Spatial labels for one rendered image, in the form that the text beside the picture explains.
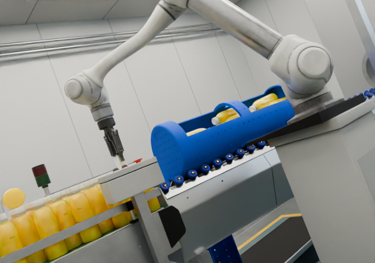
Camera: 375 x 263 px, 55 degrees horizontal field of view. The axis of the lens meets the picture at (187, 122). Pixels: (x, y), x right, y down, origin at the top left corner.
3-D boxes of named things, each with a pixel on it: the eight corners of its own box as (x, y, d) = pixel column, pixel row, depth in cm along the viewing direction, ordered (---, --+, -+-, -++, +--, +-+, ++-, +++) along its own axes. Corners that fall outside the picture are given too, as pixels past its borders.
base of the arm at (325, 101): (351, 97, 148) (345, 85, 148) (321, 110, 135) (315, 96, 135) (316, 113, 162) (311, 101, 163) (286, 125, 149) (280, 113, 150)
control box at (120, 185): (165, 181, 130) (155, 155, 131) (115, 204, 120) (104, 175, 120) (154, 184, 139) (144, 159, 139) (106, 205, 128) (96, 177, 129)
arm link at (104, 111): (106, 107, 165) (111, 119, 165) (87, 112, 161) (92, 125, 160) (113, 101, 158) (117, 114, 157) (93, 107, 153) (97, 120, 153)
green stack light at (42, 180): (52, 182, 175) (48, 172, 175) (38, 187, 171) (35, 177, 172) (50, 183, 180) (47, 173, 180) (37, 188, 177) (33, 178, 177)
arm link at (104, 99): (93, 111, 165) (82, 110, 152) (81, 80, 166) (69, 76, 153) (115, 103, 164) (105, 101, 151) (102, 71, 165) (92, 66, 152)
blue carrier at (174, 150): (314, 121, 204) (293, 75, 207) (191, 177, 158) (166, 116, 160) (280, 134, 228) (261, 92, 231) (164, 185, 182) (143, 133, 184)
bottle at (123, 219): (113, 229, 134) (96, 182, 135) (116, 225, 141) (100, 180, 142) (131, 223, 134) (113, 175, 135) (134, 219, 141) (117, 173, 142)
